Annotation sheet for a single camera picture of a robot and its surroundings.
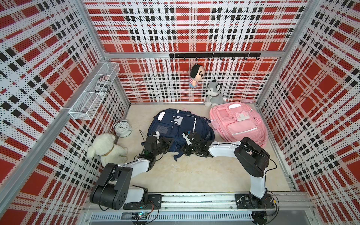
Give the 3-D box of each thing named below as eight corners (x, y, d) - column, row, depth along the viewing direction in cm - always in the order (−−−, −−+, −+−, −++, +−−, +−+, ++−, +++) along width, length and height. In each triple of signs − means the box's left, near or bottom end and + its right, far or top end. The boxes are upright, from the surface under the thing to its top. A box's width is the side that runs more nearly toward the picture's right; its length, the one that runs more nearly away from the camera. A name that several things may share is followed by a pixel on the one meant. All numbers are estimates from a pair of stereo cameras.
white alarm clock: (121, 140, 101) (118, 136, 97) (114, 129, 107) (111, 125, 103) (135, 132, 106) (132, 128, 101) (128, 122, 112) (125, 118, 108)
